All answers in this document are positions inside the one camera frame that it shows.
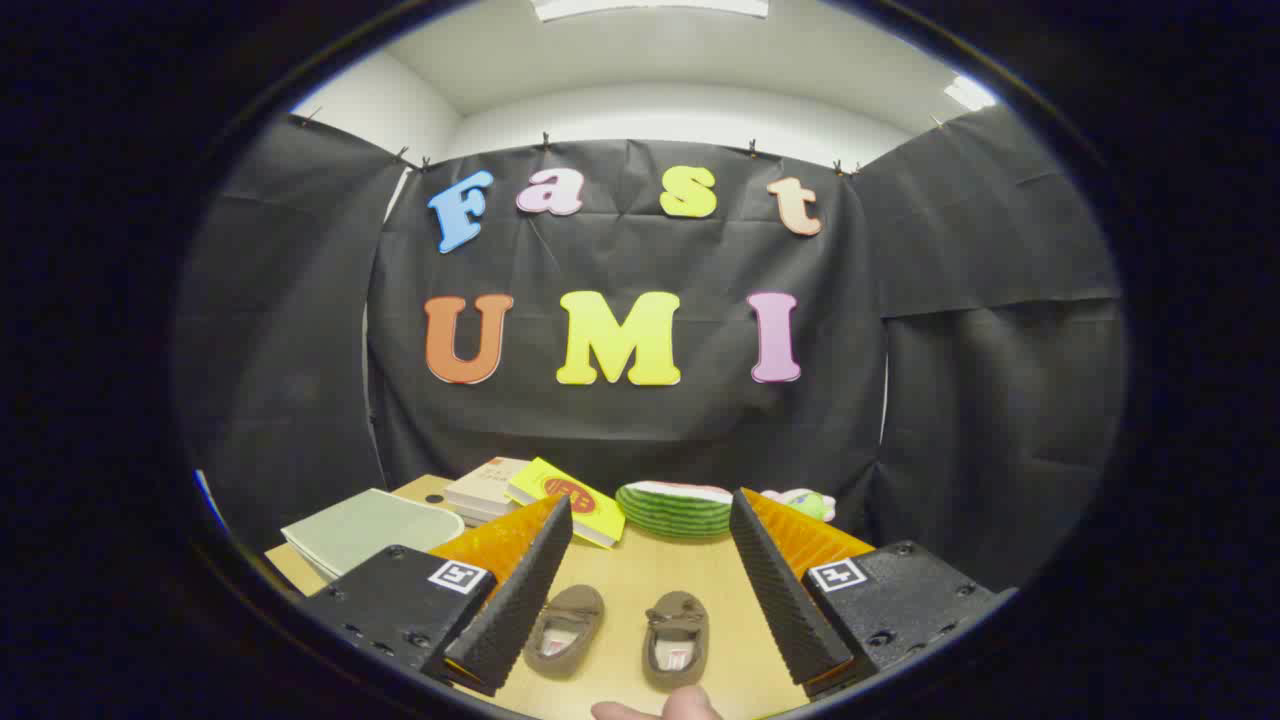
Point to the ceiling light panel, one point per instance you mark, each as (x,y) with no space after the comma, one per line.
(650,8)
(970,93)

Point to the white book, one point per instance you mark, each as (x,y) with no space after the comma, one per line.
(480,513)

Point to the watermelon slice plush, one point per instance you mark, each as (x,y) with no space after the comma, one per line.
(675,512)

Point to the yellow book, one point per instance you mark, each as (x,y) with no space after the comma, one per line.
(590,510)

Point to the pink and green plush toy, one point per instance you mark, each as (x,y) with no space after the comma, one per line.
(812,503)

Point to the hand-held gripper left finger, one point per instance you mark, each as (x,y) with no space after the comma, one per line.
(520,600)

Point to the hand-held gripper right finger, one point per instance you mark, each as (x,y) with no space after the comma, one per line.
(785,600)

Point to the beige book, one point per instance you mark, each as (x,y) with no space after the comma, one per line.
(488,482)

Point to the pale green storage box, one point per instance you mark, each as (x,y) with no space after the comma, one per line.
(370,530)

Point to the brown fuzzy shoe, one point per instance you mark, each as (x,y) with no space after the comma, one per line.
(678,635)
(568,625)

